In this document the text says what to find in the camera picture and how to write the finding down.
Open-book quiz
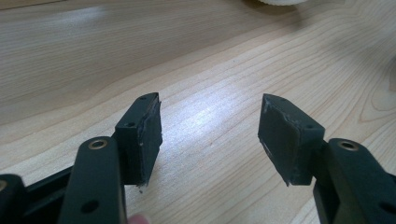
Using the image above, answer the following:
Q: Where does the white perforated clog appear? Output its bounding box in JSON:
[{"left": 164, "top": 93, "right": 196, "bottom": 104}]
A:
[{"left": 257, "top": 0, "right": 310, "bottom": 7}]

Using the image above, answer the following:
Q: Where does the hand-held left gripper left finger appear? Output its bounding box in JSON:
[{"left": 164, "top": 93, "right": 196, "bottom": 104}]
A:
[{"left": 113, "top": 91, "right": 163, "bottom": 188}]

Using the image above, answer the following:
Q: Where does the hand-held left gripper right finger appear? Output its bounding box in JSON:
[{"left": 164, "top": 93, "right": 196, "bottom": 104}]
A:
[{"left": 257, "top": 92, "right": 327, "bottom": 188}]

